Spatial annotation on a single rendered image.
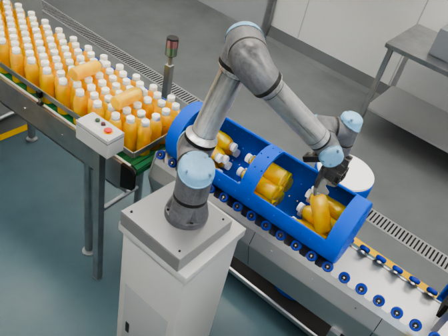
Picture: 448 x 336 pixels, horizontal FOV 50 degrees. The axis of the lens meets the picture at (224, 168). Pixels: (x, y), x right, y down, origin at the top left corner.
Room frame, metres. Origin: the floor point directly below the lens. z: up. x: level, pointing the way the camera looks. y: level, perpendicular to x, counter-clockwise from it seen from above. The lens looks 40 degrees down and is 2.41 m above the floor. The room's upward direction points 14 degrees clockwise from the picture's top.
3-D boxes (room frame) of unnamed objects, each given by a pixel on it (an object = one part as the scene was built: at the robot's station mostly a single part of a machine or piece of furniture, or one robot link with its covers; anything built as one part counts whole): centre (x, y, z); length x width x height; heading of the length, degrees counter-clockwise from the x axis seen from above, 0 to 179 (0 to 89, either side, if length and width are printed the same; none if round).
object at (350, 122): (1.39, -0.37, 1.53); 0.09 x 0.08 x 0.11; 102
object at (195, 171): (1.16, 0.09, 1.37); 0.13 x 0.12 x 0.14; 12
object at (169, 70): (2.29, 0.42, 0.55); 0.04 x 0.04 x 1.10; 62
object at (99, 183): (1.64, 0.57, 0.50); 0.04 x 0.04 x 1.00; 62
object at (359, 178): (1.83, -0.57, 1.03); 0.28 x 0.28 x 0.01
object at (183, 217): (1.15, 0.09, 1.25); 0.15 x 0.15 x 0.10
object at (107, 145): (1.64, 0.57, 1.05); 0.20 x 0.10 x 0.10; 62
